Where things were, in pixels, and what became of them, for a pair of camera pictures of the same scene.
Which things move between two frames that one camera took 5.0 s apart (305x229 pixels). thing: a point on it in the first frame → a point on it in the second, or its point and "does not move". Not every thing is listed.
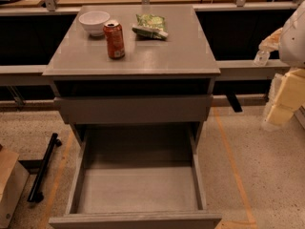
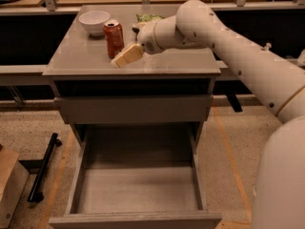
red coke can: [113, 31] does not move
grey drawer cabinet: [133, 65] does not move
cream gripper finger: [272, 42] → [139, 25]
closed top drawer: [134, 109] does not move
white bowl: [93, 21] does not move
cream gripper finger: [290, 96] → [129, 54]
